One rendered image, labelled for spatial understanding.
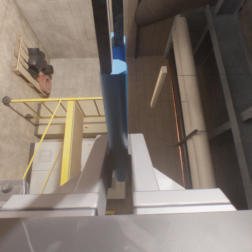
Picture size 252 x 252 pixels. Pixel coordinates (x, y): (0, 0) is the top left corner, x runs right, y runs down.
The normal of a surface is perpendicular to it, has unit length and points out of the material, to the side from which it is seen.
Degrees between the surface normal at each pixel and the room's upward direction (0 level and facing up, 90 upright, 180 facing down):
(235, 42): 90
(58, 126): 90
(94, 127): 90
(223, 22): 90
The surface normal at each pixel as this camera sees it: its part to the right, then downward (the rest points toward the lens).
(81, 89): 0.00, -0.30
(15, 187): -0.02, -0.73
